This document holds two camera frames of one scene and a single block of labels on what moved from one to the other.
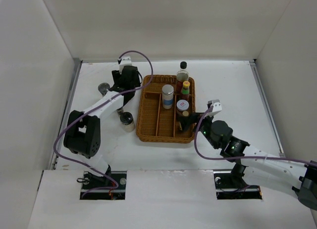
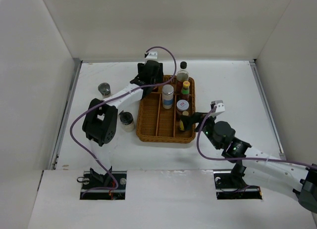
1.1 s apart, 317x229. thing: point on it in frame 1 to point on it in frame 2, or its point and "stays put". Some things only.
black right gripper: (185, 121) stays put
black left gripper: (118, 76) to (158, 78)
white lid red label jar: (182, 105) stays put
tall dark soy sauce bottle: (182, 75) stays put
